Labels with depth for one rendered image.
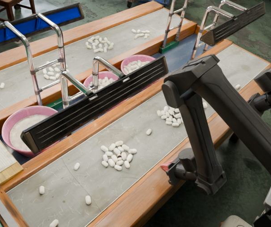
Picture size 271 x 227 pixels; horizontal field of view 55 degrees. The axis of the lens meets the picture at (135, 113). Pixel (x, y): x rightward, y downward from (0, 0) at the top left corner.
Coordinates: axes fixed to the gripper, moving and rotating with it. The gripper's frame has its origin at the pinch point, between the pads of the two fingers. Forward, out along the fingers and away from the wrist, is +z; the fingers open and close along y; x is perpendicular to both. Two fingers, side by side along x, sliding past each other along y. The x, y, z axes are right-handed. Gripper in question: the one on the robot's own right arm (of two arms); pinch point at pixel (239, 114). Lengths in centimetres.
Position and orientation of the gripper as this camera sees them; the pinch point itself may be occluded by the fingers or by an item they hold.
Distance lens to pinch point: 112.0
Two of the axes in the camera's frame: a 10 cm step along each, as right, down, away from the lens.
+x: 6.4, 7.7, 0.1
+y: -6.2, 5.2, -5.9
